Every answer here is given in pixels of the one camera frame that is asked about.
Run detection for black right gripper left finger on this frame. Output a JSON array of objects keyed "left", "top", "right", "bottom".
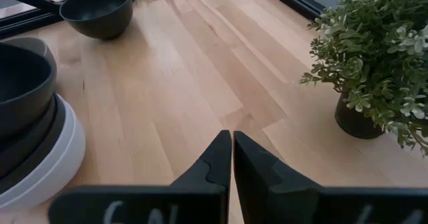
[{"left": 48, "top": 129, "right": 233, "bottom": 224}]

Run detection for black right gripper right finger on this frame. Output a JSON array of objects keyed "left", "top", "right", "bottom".
[{"left": 233, "top": 130, "right": 428, "bottom": 224}]

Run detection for black bowl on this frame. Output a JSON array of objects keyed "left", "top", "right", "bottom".
[
  {"left": 0, "top": 93, "right": 60, "bottom": 180},
  {"left": 0, "top": 42, "right": 57, "bottom": 140},
  {"left": 59, "top": 0, "right": 134, "bottom": 40},
  {"left": 0, "top": 98, "right": 67, "bottom": 195}
]

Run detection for white bowl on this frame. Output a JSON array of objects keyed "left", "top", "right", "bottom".
[
  {"left": 0, "top": 116, "right": 86, "bottom": 212},
  {"left": 0, "top": 95, "right": 80, "bottom": 203}
]

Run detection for artificial plant in black pot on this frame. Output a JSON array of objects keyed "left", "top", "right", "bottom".
[{"left": 299, "top": 0, "right": 428, "bottom": 158}]

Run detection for grey-green bowl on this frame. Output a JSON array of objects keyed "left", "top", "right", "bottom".
[{"left": 0, "top": 36, "right": 58, "bottom": 75}]

